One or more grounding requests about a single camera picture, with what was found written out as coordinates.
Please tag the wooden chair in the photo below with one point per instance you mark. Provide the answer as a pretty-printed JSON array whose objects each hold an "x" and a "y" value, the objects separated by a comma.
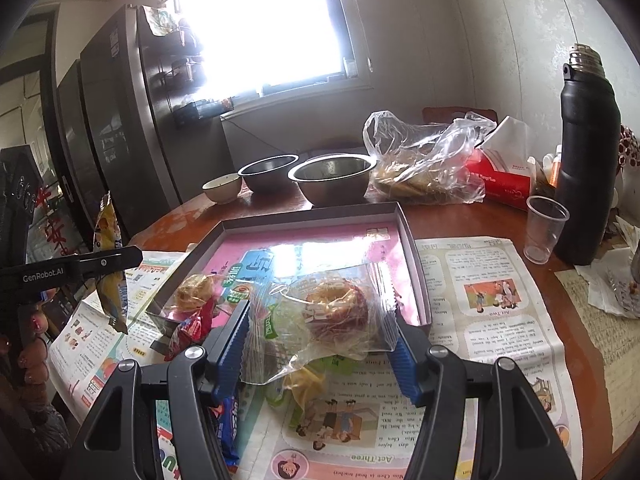
[{"x": 440, "y": 115}]

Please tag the blue cookie packet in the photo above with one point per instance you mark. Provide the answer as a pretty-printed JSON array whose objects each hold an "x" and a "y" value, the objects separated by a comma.
[{"x": 227, "y": 430}]

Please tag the black magnetic rack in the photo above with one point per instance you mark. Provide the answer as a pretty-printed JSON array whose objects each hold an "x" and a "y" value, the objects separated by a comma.
[{"x": 202, "y": 112}]

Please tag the red spotted white object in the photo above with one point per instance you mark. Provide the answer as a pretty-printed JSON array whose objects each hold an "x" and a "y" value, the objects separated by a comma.
[{"x": 629, "y": 145}]

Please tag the grey cardboard box pink print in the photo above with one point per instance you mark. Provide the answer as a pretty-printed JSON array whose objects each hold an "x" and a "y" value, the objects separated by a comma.
[{"x": 320, "y": 240}]

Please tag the yellow snack packet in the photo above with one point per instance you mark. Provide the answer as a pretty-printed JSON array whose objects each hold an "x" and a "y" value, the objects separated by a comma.
[{"x": 112, "y": 300}]

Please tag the red paper cutting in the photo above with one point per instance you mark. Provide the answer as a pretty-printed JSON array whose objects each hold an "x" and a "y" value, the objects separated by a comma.
[{"x": 50, "y": 230}]

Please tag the colourful printed bag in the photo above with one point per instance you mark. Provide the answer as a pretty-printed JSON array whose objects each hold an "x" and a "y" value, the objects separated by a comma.
[{"x": 157, "y": 20}]

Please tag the printed newspaper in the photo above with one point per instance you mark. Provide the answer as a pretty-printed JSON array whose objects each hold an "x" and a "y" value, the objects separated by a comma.
[{"x": 490, "y": 320}]

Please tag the black thermos bottle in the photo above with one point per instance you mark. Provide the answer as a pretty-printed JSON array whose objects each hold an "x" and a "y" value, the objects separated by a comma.
[{"x": 585, "y": 160}]

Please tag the small ceramic bowl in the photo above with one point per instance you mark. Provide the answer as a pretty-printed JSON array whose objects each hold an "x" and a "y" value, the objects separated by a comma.
[{"x": 222, "y": 190}]

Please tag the red tissue box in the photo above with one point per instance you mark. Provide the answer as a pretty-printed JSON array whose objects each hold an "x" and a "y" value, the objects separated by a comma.
[{"x": 495, "y": 180}]

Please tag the yellowed paper sheet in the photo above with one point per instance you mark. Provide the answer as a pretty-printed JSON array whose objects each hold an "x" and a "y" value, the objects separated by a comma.
[{"x": 595, "y": 345}]

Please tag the orange snack clear wrapper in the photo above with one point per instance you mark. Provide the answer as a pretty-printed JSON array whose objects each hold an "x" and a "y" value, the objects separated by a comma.
[{"x": 305, "y": 382}]

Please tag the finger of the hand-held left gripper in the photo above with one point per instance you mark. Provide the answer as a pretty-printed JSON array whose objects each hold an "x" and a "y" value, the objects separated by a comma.
[{"x": 110, "y": 260}]

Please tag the silver blister pack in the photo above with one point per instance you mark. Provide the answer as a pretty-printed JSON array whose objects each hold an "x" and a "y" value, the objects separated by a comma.
[{"x": 625, "y": 292}]

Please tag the white pill bottle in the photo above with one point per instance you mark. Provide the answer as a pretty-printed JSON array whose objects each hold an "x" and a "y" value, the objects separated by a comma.
[{"x": 547, "y": 165}]

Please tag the person's left hand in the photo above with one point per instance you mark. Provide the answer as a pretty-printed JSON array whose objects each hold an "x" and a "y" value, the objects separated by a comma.
[{"x": 35, "y": 355}]

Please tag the small steel bowl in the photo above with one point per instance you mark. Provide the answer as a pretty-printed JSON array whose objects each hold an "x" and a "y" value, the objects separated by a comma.
[{"x": 267, "y": 177}]

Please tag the clear plastic bag with food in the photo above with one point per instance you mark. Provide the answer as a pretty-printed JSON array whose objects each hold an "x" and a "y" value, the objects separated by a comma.
[{"x": 420, "y": 170}]

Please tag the bright window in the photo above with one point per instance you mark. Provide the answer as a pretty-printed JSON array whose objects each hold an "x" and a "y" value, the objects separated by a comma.
[{"x": 270, "y": 25}]

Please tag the clear plastic cup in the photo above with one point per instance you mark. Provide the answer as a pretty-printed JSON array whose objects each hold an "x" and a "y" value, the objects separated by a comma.
[{"x": 545, "y": 230}]

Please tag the dark refrigerator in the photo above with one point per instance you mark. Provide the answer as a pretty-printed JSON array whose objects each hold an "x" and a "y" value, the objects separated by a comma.
[{"x": 125, "y": 135}]

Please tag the small pastry green label wrapper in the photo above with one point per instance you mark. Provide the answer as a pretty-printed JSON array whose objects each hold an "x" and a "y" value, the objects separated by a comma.
[{"x": 330, "y": 310}]

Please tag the large steel bowl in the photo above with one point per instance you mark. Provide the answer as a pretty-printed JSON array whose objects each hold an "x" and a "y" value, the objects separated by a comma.
[{"x": 330, "y": 185}]

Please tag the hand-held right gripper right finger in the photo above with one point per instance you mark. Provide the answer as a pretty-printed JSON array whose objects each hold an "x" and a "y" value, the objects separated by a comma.
[{"x": 405, "y": 360}]

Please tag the red snack packet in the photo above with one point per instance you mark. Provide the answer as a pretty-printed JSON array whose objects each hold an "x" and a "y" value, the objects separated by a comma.
[{"x": 192, "y": 330}]

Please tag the large round pastry clear wrapper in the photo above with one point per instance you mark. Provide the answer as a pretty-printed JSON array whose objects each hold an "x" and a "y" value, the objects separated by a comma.
[{"x": 192, "y": 292}]

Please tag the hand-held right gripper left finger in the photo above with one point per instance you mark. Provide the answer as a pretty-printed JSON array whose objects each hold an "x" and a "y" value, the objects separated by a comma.
[{"x": 232, "y": 355}]

